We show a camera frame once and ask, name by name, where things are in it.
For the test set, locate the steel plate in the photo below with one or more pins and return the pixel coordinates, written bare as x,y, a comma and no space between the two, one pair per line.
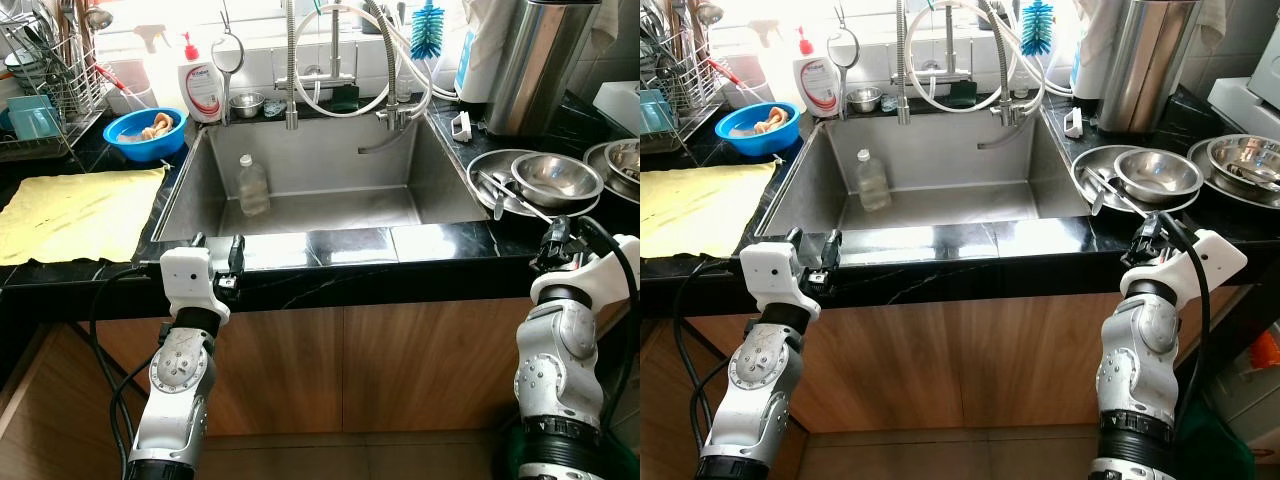
600,185
1205,180

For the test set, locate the clear plastic bottle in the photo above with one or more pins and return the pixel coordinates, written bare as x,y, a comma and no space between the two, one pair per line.
253,190
873,185

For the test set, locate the wide shallow steel pan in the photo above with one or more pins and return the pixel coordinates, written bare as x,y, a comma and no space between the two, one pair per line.
490,165
1095,158

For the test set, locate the yellow cloth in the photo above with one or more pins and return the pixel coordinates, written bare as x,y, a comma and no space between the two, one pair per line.
75,215
700,208

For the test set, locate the blue plastic bowl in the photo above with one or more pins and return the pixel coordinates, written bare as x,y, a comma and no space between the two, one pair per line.
745,140
130,145

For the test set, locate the steel spoon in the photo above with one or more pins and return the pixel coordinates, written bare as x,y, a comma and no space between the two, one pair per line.
1255,175

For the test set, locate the stainless steel sink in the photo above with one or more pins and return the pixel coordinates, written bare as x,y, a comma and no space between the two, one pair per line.
960,185
340,190

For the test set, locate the small white clip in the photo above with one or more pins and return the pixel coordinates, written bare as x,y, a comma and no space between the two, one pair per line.
462,126
1073,122

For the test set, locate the white appliance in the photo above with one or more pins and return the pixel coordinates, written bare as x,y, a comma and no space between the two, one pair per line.
1250,100
620,105

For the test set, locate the small steel bowl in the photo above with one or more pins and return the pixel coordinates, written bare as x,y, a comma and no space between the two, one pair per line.
246,105
864,100

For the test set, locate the white cup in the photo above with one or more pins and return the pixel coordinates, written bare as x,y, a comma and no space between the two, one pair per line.
758,95
140,98

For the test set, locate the round metal strainer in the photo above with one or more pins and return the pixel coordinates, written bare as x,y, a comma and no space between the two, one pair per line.
227,95
843,90

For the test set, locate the teal plastic container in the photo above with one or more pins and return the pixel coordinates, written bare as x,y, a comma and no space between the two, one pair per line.
656,112
32,118

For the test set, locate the white soap pump bottle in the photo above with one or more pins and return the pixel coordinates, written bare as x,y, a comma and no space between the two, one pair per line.
818,85
202,90

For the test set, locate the orange object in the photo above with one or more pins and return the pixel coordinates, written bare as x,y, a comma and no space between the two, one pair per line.
1268,350

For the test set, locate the wooden cabinet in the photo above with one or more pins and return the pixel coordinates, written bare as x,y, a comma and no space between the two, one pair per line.
960,365
380,370

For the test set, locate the tall steel cylinder holder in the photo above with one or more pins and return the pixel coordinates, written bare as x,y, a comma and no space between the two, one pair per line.
535,70
1145,65

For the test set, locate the white pack with blue label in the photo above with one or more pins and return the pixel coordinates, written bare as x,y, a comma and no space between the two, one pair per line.
1085,55
475,60

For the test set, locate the black sponge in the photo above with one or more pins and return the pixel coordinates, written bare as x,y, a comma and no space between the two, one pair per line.
962,93
346,98

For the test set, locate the grey hanging towel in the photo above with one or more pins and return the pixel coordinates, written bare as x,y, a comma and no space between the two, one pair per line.
1212,22
604,25

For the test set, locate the dark green bag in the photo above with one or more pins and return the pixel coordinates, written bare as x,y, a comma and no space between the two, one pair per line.
1215,450

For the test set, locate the blue bottle brush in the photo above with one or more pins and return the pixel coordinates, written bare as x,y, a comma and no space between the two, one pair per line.
427,32
1037,28

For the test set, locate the chrome tap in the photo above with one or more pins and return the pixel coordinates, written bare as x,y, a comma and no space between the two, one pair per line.
948,45
335,50

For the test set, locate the hanging steel ladle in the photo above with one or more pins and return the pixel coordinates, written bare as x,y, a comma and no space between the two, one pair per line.
708,13
98,17

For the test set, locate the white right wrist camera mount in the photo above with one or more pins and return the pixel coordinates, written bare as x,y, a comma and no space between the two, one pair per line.
1200,262
590,268

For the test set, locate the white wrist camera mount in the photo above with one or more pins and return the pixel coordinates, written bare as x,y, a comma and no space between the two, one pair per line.
768,275
185,280
590,268
1200,262

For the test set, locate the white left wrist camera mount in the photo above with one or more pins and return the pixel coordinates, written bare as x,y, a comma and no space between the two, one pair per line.
768,275
185,280

